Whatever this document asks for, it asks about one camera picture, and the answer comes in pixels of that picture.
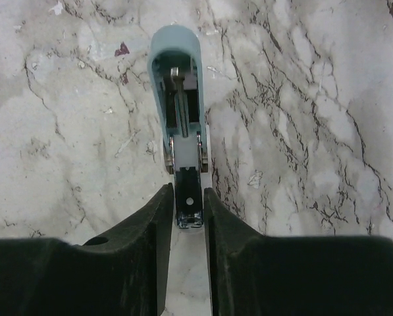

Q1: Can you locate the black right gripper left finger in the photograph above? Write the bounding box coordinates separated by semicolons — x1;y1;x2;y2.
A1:
0;184;174;315

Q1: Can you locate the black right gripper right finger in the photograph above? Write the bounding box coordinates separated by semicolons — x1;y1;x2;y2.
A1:
204;188;393;315

